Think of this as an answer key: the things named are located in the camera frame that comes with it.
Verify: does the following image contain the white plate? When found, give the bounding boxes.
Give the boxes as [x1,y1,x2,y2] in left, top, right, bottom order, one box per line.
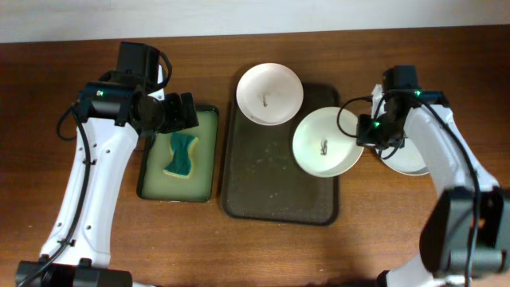
[375,138,429,176]
[236,63,304,126]
[292,107,363,178]

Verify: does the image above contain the green and yellow sponge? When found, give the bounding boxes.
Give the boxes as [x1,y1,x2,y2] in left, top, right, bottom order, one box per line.
[163,132,198,178]

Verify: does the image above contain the white plate top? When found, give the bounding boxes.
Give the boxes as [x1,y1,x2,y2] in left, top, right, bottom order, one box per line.
[236,63,304,126]

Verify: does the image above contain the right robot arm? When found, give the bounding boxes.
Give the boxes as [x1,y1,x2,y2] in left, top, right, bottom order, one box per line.
[355,65,509,287]

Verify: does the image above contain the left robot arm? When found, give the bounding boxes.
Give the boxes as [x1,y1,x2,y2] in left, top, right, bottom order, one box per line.
[15,41,198,287]

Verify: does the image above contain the green tray with soapy water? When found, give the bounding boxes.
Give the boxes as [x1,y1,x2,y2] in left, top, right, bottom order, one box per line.
[137,104,219,202]

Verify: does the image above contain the brown plastic serving tray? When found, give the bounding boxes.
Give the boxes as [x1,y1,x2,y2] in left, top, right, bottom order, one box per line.
[220,83,339,226]

